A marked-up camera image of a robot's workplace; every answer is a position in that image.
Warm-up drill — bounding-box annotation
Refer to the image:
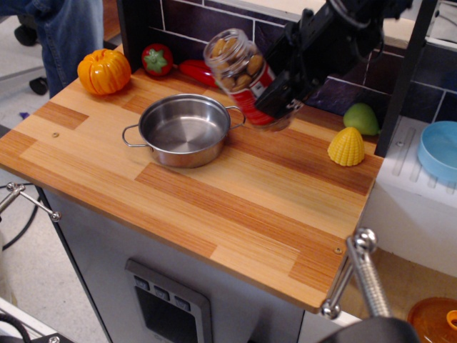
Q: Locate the orange plastic lid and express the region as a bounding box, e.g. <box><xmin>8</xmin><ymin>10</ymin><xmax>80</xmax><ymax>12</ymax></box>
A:
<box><xmin>407</xmin><ymin>297</ymin><xmax>456</xmax><ymax>342</ymax></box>

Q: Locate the orange toy pumpkin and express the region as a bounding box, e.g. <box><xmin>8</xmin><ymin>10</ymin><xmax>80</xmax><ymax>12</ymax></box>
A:
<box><xmin>77</xmin><ymin>49</ymin><xmax>131</xmax><ymax>95</ymax></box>

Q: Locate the metal clamp left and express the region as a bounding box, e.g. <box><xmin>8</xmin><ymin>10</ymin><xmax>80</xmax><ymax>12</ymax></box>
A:
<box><xmin>0</xmin><ymin>182</ymin><xmax>62</xmax><ymax>223</ymax></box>

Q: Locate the black office chair base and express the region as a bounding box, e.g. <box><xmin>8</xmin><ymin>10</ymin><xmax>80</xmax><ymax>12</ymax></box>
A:
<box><xmin>14</xmin><ymin>16</ymin><xmax>49</xmax><ymax>96</ymax></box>

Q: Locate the grey toy dishwasher cabinet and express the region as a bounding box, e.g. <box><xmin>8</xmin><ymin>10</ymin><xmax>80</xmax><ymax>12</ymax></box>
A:
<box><xmin>44</xmin><ymin>191</ymin><xmax>304</xmax><ymax>342</ymax></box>

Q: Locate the green toy pear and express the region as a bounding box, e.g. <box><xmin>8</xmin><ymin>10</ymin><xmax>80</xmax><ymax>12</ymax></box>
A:
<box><xmin>343</xmin><ymin>103</ymin><xmax>381</xmax><ymax>136</ymax></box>

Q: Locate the person leg in jeans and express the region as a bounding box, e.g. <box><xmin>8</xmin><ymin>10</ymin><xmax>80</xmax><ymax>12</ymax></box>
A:
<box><xmin>1</xmin><ymin>0</ymin><xmax>104</xmax><ymax>98</ymax></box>

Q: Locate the red toy tomato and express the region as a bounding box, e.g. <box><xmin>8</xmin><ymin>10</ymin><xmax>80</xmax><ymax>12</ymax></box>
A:
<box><xmin>141</xmin><ymin>44</ymin><xmax>174</xmax><ymax>76</ymax></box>

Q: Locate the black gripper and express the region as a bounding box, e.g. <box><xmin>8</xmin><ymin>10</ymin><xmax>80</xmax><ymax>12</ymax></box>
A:
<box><xmin>253</xmin><ymin>0</ymin><xmax>385</xmax><ymax>120</ymax></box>

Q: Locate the black shelf post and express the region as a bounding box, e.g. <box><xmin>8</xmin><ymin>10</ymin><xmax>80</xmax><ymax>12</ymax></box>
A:
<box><xmin>375</xmin><ymin>1</ymin><xmax>438</xmax><ymax>157</ymax></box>

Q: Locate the almond jar with red label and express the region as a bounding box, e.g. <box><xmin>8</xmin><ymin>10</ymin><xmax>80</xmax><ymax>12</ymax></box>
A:
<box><xmin>204</xmin><ymin>29</ymin><xmax>293</xmax><ymax>131</ymax></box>

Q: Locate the metal clamp right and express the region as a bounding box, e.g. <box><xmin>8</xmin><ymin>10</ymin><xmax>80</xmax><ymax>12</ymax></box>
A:
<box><xmin>321</xmin><ymin>228</ymin><xmax>419</xmax><ymax>342</ymax></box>

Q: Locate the black cable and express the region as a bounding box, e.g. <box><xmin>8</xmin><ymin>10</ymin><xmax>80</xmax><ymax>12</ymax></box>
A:
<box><xmin>0</xmin><ymin>184</ymin><xmax>39</xmax><ymax>251</ymax></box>

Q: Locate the light blue plastic bowl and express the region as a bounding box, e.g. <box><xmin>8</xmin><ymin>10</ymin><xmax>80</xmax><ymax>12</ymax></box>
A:
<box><xmin>417</xmin><ymin>121</ymin><xmax>456</xmax><ymax>182</ymax></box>

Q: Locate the white dish rack counter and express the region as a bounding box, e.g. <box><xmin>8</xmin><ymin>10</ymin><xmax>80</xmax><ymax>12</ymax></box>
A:
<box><xmin>359</xmin><ymin>117</ymin><xmax>456</xmax><ymax>277</ymax></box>

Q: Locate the yellow toy corn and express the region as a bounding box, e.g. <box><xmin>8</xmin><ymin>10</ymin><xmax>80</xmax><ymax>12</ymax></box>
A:
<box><xmin>327</xmin><ymin>127</ymin><xmax>365</xmax><ymax>166</ymax></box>

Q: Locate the red toy chili pepper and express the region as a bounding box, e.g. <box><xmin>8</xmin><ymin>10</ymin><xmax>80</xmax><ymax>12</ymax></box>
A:
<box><xmin>179</xmin><ymin>59</ymin><xmax>219</xmax><ymax>88</ymax></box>

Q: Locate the metal clamp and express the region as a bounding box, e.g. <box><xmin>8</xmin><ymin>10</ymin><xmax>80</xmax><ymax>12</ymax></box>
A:
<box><xmin>321</xmin><ymin>228</ymin><xmax>419</xmax><ymax>342</ymax></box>
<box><xmin>0</xmin><ymin>182</ymin><xmax>62</xmax><ymax>223</ymax></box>

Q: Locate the stainless steel pot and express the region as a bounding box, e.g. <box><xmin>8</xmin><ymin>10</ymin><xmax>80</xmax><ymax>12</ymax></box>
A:
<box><xmin>122</xmin><ymin>94</ymin><xmax>246</xmax><ymax>168</ymax></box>

